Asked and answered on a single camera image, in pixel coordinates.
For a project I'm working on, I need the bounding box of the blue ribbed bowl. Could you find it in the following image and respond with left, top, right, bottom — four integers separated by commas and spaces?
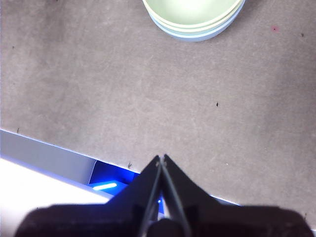
150, 0, 247, 42

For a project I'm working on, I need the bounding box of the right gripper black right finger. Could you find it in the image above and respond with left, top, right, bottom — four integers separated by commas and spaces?
160, 154, 314, 237

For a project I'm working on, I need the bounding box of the blue indicator light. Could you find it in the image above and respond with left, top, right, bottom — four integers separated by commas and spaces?
92, 182, 117, 191

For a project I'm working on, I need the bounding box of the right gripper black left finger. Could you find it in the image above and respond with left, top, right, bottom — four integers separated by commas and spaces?
14, 155, 163, 237

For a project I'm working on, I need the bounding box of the green ribbed bowl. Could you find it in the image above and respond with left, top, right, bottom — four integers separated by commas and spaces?
142, 0, 242, 27
145, 0, 245, 33

